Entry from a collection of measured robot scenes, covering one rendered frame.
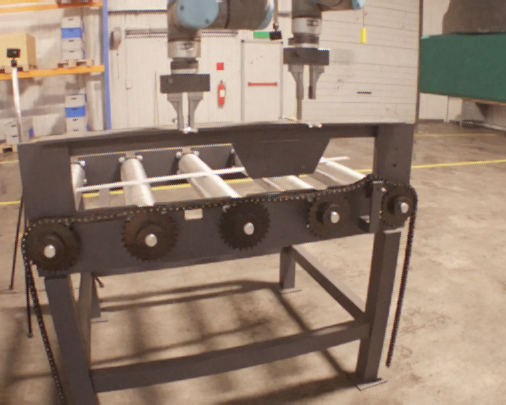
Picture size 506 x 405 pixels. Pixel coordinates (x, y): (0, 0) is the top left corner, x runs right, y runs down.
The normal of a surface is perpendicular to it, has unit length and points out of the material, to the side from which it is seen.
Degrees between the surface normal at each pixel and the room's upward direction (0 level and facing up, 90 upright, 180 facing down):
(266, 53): 90
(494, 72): 90
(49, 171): 90
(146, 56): 90
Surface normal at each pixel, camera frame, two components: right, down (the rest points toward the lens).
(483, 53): -0.91, 0.12
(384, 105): 0.33, 0.29
